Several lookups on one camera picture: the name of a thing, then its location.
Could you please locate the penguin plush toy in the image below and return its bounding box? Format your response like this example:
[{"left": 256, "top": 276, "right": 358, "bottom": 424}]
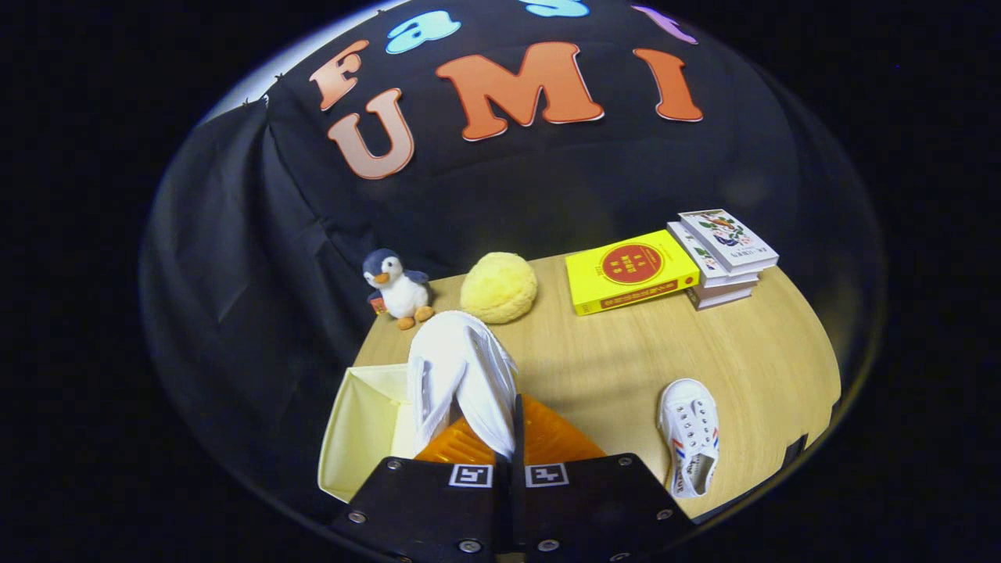
[{"left": 362, "top": 249, "right": 435, "bottom": 331}]

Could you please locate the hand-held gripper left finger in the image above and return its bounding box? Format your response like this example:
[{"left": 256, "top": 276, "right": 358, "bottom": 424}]
[{"left": 328, "top": 417, "right": 511, "bottom": 563}]

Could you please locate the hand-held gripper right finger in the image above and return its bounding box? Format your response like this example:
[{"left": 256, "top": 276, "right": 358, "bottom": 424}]
[{"left": 510, "top": 393, "right": 697, "bottom": 563}]

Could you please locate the white canvas shoe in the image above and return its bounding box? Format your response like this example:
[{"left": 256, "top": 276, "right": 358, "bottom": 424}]
[
  {"left": 658, "top": 379, "right": 720, "bottom": 499},
  {"left": 407, "top": 310, "right": 518, "bottom": 460}
]

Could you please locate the beige fabric storage box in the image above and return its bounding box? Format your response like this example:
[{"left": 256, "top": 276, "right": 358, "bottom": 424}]
[{"left": 318, "top": 364, "right": 419, "bottom": 503}]

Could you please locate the illustrated cover white book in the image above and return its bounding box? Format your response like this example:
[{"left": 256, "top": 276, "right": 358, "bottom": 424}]
[{"left": 679, "top": 209, "right": 780, "bottom": 274}]

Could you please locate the yellow round plush ball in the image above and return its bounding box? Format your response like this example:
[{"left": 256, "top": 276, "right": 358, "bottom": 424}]
[{"left": 460, "top": 252, "right": 539, "bottom": 325}]

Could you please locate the white book green print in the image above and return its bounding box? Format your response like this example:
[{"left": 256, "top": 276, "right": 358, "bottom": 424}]
[{"left": 667, "top": 221, "right": 759, "bottom": 289}]

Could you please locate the yellow book red circle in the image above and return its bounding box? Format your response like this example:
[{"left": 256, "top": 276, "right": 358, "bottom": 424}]
[{"left": 565, "top": 229, "right": 701, "bottom": 316}]

